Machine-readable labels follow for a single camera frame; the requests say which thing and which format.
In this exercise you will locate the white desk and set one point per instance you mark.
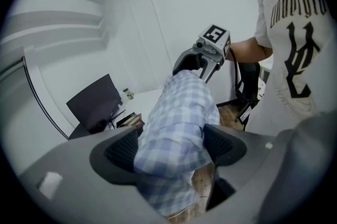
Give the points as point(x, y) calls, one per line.
point(147, 103)

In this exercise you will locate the white wall pipe bundle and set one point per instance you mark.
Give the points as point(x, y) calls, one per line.
point(52, 14)

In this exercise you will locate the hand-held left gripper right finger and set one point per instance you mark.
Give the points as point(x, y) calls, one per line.
point(245, 165)

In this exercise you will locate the blue plaid clothes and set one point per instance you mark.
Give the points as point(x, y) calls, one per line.
point(179, 117)

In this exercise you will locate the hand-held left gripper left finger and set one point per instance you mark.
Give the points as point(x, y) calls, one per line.
point(79, 191)

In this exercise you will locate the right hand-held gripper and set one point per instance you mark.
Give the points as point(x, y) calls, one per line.
point(214, 35)

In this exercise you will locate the black mesh office chair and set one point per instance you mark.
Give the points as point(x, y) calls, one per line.
point(248, 78)

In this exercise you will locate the small glass jar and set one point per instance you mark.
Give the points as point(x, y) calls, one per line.
point(129, 95)

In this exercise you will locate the dark brown box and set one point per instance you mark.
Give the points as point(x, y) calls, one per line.
point(131, 118)

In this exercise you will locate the black monitor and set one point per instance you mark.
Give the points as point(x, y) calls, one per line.
point(94, 101)

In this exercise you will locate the person's right forearm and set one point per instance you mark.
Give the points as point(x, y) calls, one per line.
point(250, 50)

